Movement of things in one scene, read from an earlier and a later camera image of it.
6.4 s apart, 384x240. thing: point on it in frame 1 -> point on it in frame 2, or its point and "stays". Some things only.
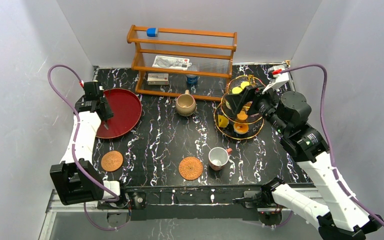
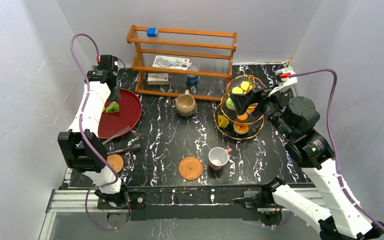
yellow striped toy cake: (223, 121) stays
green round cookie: (236, 90) stays
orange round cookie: (242, 115) stays
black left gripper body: (102, 110) -> (113, 91)
